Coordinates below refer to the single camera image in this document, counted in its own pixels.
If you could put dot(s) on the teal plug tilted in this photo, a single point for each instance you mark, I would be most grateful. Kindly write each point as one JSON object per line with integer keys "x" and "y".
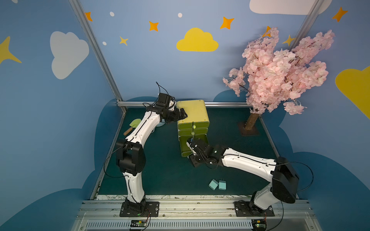
{"x": 213, "y": 184}

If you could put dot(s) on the green toy shovel wooden handle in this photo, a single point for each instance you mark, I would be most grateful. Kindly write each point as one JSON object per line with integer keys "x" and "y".
{"x": 132, "y": 125}

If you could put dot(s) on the yellow-green drawer cabinet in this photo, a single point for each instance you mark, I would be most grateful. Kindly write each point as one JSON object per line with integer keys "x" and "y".
{"x": 197, "y": 115}

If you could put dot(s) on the right controller board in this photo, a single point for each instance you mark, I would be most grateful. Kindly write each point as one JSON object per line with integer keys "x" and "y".
{"x": 259, "y": 225}

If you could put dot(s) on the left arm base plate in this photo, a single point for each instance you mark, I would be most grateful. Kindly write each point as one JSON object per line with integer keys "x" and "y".
{"x": 144, "y": 209}

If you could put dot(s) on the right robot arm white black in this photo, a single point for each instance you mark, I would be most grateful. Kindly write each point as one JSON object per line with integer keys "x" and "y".
{"x": 283, "y": 179}

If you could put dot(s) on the left controller board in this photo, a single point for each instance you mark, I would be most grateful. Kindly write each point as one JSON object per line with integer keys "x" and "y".
{"x": 138, "y": 224}

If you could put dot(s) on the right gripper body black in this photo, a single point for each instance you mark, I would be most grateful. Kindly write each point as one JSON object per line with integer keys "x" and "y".
{"x": 195, "y": 149}

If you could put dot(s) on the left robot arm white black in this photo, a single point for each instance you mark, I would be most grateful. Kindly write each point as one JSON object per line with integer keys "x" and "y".
{"x": 130, "y": 157}

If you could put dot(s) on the controller board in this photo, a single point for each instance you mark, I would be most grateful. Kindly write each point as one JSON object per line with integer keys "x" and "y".
{"x": 138, "y": 224}
{"x": 259, "y": 225}

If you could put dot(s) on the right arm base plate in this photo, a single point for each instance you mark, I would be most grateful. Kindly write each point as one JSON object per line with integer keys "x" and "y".
{"x": 243, "y": 209}

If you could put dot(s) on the pink cherry blossom tree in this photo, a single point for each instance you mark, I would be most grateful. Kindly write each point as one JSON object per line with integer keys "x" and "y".
{"x": 270, "y": 77}

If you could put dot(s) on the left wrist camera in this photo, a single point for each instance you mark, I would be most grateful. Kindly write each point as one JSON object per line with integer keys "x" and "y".
{"x": 166, "y": 101}

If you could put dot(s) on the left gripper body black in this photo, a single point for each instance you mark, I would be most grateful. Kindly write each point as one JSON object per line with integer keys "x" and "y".
{"x": 176, "y": 114}

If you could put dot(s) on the teal plug far right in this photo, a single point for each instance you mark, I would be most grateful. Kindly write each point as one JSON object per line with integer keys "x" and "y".
{"x": 222, "y": 185}

